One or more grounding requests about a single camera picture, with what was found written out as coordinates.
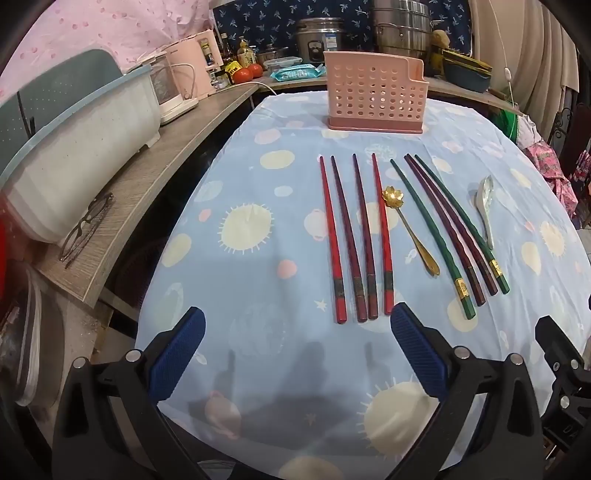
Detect grey green chair back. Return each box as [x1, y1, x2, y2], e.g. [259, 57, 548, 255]
[0, 48, 123, 163]

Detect eyeglasses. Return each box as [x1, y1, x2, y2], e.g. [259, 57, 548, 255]
[59, 192, 115, 269]

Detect gold flower spoon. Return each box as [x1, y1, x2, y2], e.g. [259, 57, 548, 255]
[381, 185, 441, 277]

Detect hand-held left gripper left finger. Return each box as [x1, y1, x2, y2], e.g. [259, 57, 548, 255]
[52, 306, 208, 480]

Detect pink kitchen appliance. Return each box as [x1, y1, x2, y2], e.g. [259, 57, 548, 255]
[161, 28, 222, 99]

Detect yellow label bottle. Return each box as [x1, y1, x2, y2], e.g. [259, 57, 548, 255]
[237, 39, 257, 70]

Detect green chopstick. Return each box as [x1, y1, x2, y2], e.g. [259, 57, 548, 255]
[390, 158, 479, 320]
[414, 154, 511, 295]

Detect wet wipes pack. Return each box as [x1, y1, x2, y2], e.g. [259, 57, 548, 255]
[269, 65, 327, 84]

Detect light blue plastic tub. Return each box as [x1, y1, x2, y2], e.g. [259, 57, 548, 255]
[0, 65, 162, 244]

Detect hanging clothes rack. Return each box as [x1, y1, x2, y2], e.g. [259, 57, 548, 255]
[549, 69, 591, 153]

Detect white cable with switch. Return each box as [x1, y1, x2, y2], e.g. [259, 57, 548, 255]
[487, 0, 517, 114]

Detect beige curtain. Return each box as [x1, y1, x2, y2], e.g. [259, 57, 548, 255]
[471, 0, 579, 121]

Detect silver rice cooker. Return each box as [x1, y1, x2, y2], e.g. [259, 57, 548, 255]
[295, 17, 347, 66]

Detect maroon chopstick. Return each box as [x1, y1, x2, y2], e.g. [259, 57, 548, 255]
[404, 154, 487, 307]
[409, 157, 499, 296]

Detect pink perforated utensil basket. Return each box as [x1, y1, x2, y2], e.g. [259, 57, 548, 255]
[323, 51, 424, 134]

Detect pink dotted cloth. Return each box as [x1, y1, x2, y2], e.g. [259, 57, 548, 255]
[9, 0, 223, 85]

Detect blue planet print tablecloth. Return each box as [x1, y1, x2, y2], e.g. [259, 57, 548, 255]
[134, 90, 591, 480]

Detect wooden shelf board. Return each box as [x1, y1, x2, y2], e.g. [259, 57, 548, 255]
[34, 83, 259, 310]

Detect glass container with lid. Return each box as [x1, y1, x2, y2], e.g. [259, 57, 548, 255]
[263, 56, 303, 73]

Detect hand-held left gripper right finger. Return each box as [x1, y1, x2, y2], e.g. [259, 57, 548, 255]
[390, 302, 546, 480]

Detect pink patterned cloth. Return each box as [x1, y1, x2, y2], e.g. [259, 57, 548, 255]
[517, 138, 591, 219]

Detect blue baking dish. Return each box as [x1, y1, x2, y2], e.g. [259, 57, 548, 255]
[442, 48, 493, 94]

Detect white ceramic spoon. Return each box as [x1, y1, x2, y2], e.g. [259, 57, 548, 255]
[475, 175, 498, 250]

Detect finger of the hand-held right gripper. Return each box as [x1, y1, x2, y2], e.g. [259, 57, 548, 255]
[534, 316, 588, 386]

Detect white glass kettle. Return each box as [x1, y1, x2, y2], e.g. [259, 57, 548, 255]
[148, 51, 201, 126]

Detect dark red chopstick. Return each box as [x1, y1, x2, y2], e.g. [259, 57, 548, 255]
[331, 156, 368, 323]
[352, 154, 379, 320]

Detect stainless steel steamer pot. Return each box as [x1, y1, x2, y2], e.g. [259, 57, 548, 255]
[372, 0, 435, 62]

